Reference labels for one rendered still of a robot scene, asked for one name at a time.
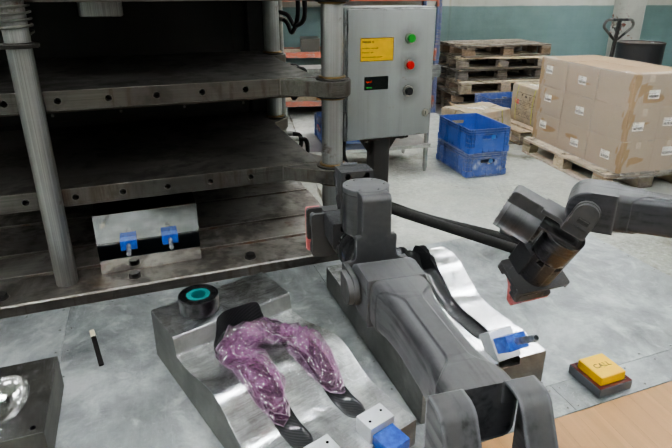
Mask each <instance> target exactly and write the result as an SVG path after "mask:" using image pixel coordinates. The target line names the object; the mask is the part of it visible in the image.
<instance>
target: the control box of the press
mask: <svg viewBox="0 0 672 448"><path fill-rule="evenodd" d="M435 21H436V7H435V6H420V5H376V6H343V75H345V76H348V77H349V78H350V79H351V95H349V97H347V98H345V99H343V160H344V161H346V162H347V163H349V162H348V160H347V157H346V141H356V140H360V142H361V143H362V145H363V146H364V148H365V149H366V151H367V165H368V166H369V167H370V168H372V169H373V170H374V178H376V179H381V180H384V181H386V182H388V171H389V148H390V147H391V145H392V144H393V142H394V141H395V139H396V138H400V139H404V138H406V137H408V135H417V134H426V133H428V131H429V115H430V99H431V84H432V68H433V52H434V37H435Z"/></svg>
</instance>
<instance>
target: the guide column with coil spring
mask: <svg viewBox="0 0 672 448"><path fill-rule="evenodd" d="M20 4H24V1H23V0H22V1H9V2H0V6H7V5H20ZM20 11H25V7H22V8H11V9H0V13H8V12H20ZM20 18H27V16H26V14H22V15H11V16H0V20H8V19H20ZM27 24H28V21H22V22H11V23H0V27H7V26H19V25H27ZM1 31H2V36H3V41H4V43H28V42H32V41H31V36H30V31H29V27H28V28H21V29H10V30H1ZM6 54H7V59H8V64H9V68H10V73H11V78H12V82H13V87H14V91H15V96H16V101H17V105H18V110H19V115H20V119H21V124H22V128H23V133H24V138H25V142H26V147H27V152H28V156H29V161H30V165H31V170H32V175H33V179H34V184H35V189H36V193H37V198H38V203H39V207H40V212H41V216H42V221H43V226H44V230H45V235H46V240H47V244H48V249H49V253H50V258H51V263H52V267H53V272H54V277H55V281H56V285H57V286H58V287H69V286H72V285H74V284H76V283H77V282H78V281H79V278H78V273H77V268H76V263H75V258H74V253H73V248H72V243H71V238H70V233H69V228H68V223H67V218H66V213H65V208H64V203H63V198H62V193H61V188H60V183H59V177H58V172H57V167H56V162H55V157H54V152H53V147H52V142H51V137H50V132H49V127H48V122H47V117H46V112H45V107H44V102H43V97H42V92H41V87H40V82H39V76H38V71H37V66H36V61H35V56H34V51H33V48H31V49H15V50H6Z"/></svg>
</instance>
